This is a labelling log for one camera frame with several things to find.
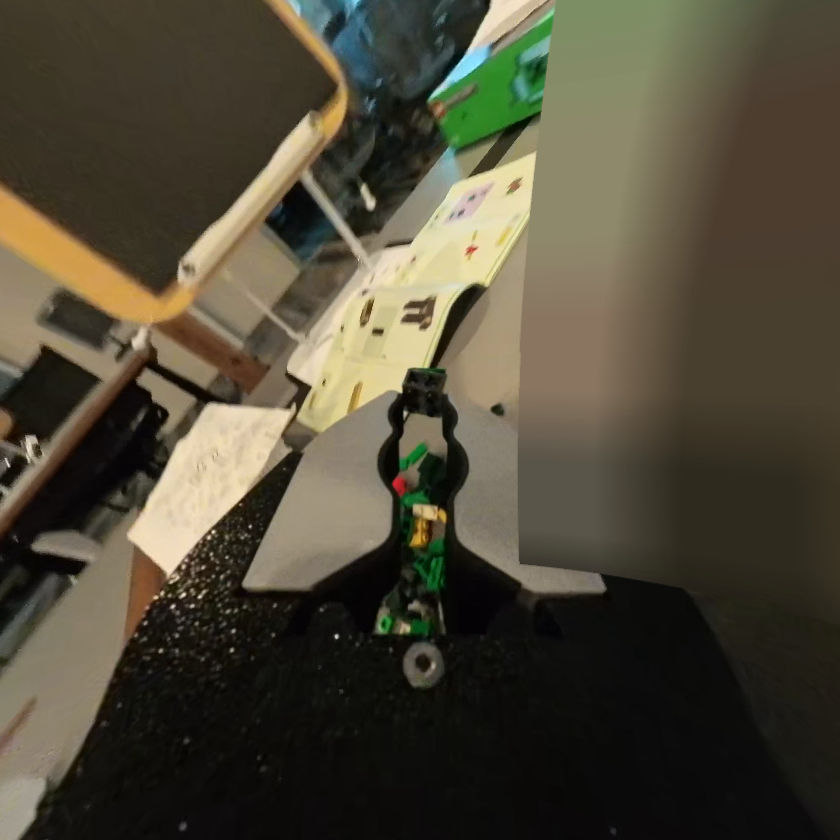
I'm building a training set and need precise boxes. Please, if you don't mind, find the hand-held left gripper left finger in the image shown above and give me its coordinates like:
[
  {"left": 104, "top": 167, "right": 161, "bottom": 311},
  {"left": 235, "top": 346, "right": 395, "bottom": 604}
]
[{"left": 241, "top": 390, "right": 403, "bottom": 634}]

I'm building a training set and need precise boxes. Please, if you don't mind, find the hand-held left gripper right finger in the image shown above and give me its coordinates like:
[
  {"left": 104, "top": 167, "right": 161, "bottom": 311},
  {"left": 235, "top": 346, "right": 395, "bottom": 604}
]
[{"left": 443, "top": 394, "right": 608, "bottom": 634}]

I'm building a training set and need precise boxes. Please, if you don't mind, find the pile of toy bricks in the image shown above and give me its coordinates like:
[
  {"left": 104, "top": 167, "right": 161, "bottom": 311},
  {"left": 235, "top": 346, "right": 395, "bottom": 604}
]
[{"left": 374, "top": 443, "right": 454, "bottom": 636}]

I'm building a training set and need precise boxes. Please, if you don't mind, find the small black studded brick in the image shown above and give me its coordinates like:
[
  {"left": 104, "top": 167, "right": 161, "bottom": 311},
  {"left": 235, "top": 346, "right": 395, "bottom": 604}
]
[{"left": 399, "top": 367, "right": 448, "bottom": 416}]

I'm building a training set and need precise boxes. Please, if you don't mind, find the pale green instruction booklet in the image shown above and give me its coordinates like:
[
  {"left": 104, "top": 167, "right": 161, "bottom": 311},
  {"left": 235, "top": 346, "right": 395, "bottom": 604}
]
[{"left": 298, "top": 152, "right": 538, "bottom": 434}]

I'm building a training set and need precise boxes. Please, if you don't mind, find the white printed paper bag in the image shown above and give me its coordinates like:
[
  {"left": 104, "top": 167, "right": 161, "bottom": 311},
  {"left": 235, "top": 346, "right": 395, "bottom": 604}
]
[{"left": 126, "top": 402, "right": 296, "bottom": 577}]

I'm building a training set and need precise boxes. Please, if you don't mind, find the brown wooden table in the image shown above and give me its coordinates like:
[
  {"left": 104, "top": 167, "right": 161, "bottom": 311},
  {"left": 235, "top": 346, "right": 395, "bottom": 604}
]
[{"left": 0, "top": 308, "right": 271, "bottom": 540}]

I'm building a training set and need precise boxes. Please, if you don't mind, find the long grey wood-edged table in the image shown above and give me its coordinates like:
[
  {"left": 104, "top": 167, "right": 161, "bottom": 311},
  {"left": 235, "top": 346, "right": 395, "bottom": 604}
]
[{"left": 0, "top": 532, "right": 168, "bottom": 840}]

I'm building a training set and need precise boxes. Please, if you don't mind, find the green cardboard box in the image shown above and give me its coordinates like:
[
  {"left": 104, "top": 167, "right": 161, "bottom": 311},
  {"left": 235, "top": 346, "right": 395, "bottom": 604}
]
[{"left": 427, "top": 7, "right": 555, "bottom": 151}]

